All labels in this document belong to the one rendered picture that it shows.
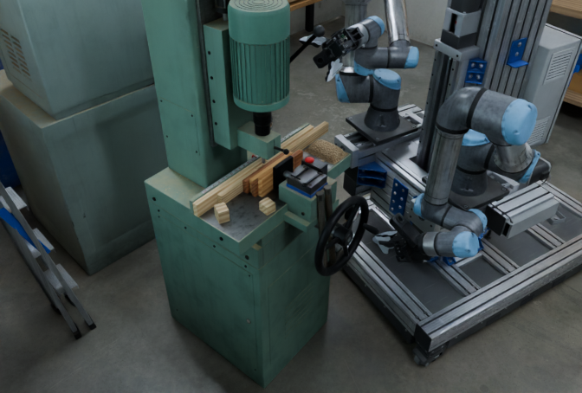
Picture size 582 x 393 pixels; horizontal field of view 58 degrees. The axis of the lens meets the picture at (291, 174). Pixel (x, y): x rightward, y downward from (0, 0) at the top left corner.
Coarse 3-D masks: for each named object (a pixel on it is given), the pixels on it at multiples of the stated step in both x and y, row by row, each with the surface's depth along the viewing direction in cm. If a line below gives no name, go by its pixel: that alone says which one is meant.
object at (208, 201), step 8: (304, 128) 199; (312, 128) 200; (296, 136) 194; (288, 144) 191; (256, 160) 182; (248, 168) 178; (240, 176) 175; (224, 184) 171; (208, 192) 168; (216, 192) 168; (200, 200) 165; (208, 200) 166; (216, 200) 170; (200, 208) 165; (208, 208) 168
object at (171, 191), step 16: (160, 176) 199; (176, 176) 199; (160, 192) 192; (176, 192) 191; (192, 192) 192; (176, 208) 190; (192, 224) 188; (272, 240) 173; (288, 240) 182; (240, 256) 177; (256, 256) 170; (272, 256) 177
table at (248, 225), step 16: (336, 176) 192; (272, 192) 176; (240, 208) 169; (256, 208) 170; (208, 224) 164; (224, 224) 163; (240, 224) 163; (256, 224) 163; (272, 224) 169; (304, 224) 168; (224, 240) 162; (240, 240) 158; (256, 240) 165
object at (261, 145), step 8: (240, 128) 176; (248, 128) 176; (240, 136) 176; (248, 136) 174; (256, 136) 172; (264, 136) 172; (272, 136) 172; (280, 136) 173; (240, 144) 179; (248, 144) 176; (256, 144) 173; (264, 144) 170; (272, 144) 172; (280, 144) 175; (256, 152) 175; (264, 152) 172; (272, 152) 174
